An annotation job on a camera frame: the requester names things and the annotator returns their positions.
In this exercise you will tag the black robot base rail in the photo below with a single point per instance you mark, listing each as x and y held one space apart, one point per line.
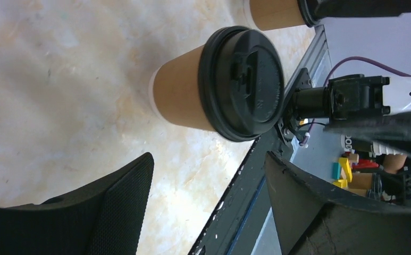
235 223

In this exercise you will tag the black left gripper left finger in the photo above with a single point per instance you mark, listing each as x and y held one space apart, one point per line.
102 217

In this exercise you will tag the brown paper coffee cup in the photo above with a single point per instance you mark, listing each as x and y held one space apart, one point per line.
268 15

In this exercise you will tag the colourful clutter beyond table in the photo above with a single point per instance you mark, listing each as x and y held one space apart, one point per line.
378 172

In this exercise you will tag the black plastic cup lid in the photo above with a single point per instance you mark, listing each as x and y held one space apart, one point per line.
307 10

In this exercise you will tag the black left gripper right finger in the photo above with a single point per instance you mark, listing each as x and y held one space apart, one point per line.
313 216

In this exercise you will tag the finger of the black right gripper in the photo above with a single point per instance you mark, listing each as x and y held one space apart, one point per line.
361 8
393 131

